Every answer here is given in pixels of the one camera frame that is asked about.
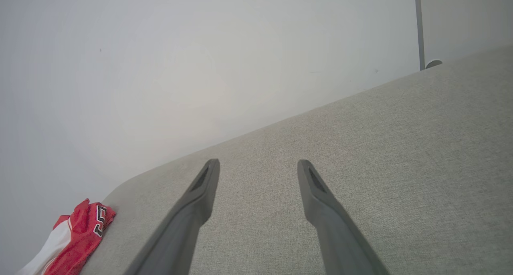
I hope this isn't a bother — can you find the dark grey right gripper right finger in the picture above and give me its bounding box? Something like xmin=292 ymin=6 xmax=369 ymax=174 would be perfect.
xmin=297 ymin=159 xmax=390 ymax=275

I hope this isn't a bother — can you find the grey fabric sofa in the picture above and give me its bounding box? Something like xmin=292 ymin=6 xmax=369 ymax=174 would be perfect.
xmin=80 ymin=46 xmax=513 ymax=275

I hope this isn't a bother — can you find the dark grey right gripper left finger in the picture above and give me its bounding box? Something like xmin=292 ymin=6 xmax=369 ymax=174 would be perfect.
xmin=124 ymin=159 xmax=220 ymax=275

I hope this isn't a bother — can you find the red and white jersey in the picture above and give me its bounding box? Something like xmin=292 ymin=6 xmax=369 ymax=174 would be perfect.
xmin=16 ymin=199 xmax=117 ymax=275

